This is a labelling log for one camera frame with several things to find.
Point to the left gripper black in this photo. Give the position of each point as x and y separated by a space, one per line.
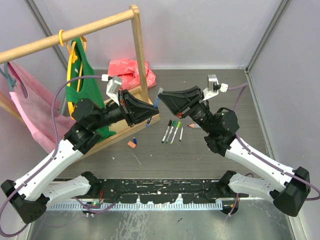
133 109

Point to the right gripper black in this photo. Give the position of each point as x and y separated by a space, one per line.
178 100

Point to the clear pen cap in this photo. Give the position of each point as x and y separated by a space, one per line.
160 90

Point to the blue pen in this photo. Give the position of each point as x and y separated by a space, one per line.
155 111

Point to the white pen black tip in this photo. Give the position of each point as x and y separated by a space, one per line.
165 135

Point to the long white green pen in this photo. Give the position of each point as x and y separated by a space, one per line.
169 134

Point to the short white pen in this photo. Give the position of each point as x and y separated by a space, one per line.
181 134

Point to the white pen green tip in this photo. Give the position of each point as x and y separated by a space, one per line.
174 135

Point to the light green pen cap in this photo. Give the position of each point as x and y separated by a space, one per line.
178 125

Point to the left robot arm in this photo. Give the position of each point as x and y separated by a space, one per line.
31 194

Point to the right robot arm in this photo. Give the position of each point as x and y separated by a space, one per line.
285 187

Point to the grey pencil orange tip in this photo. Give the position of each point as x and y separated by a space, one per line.
194 126

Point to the orange eraser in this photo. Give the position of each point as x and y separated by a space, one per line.
131 144

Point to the red patterned cloth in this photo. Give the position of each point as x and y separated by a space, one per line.
128 71

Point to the green tank top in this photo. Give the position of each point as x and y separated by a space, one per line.
79 66

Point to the pink shirt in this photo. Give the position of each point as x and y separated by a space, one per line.
33 102

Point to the grey blue hanger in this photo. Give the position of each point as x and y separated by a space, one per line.
12 78

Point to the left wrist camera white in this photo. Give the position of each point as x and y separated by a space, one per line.
113 86

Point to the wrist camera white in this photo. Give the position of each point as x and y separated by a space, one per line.
213 87
113 86

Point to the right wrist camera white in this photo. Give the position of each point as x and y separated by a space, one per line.
213 87

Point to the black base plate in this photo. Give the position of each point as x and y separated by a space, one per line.
159 191

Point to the white cable duct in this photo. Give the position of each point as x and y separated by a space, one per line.
176 206

